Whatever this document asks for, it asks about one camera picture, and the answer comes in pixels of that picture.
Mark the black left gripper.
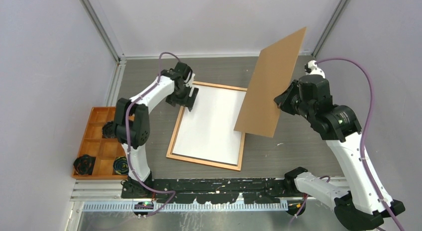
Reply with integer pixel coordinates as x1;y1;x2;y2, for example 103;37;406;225
167;83;199;111

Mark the brown backing board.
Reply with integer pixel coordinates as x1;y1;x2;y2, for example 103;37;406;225
234;27;307;137

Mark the plant photo print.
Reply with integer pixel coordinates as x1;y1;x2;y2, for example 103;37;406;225
172;85;247;166

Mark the orange wooden picture frame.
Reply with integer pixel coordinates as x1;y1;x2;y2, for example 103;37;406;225
166;81;248;172

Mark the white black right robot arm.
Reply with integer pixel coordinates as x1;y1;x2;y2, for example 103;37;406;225
274;75;405;231

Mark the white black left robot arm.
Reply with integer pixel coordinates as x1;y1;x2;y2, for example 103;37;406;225
112;62;199;198

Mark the black tape roll upper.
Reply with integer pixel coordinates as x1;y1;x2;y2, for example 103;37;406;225
102;121;116;138

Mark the black tape roll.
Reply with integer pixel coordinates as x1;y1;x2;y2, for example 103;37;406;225
102;121;116;138
73;154;96;176

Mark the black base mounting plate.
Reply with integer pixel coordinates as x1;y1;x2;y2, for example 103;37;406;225
120;178;305;204

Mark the dark striped tape roll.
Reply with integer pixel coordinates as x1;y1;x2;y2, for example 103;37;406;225
113;156;129;175

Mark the orange compartment tray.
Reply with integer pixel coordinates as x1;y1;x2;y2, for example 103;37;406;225
72;107;127;180

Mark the black tape roll lower left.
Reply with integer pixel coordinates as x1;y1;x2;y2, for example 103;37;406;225
73;154;96;176

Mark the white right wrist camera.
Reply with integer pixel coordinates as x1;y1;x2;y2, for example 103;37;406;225
305;60;325;78

